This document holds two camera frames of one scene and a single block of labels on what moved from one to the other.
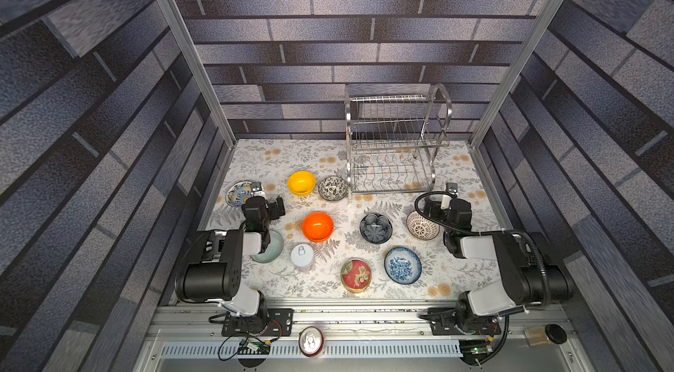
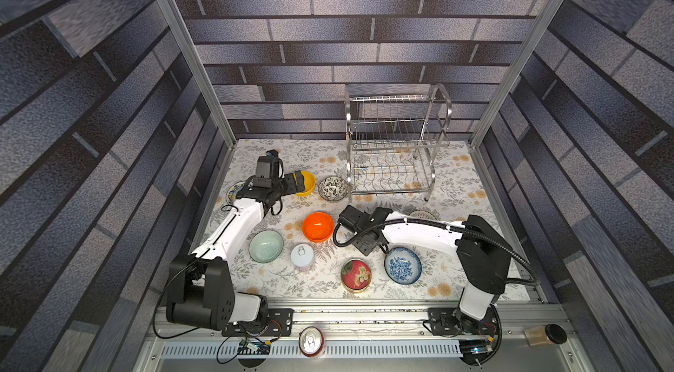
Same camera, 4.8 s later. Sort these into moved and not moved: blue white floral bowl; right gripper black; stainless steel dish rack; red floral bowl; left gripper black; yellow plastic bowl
Moved: right gripper black; left gripper black
Not moved: yellow plastic bowl; stainless steel dish rack; blue white floral bowl; red floral bowl
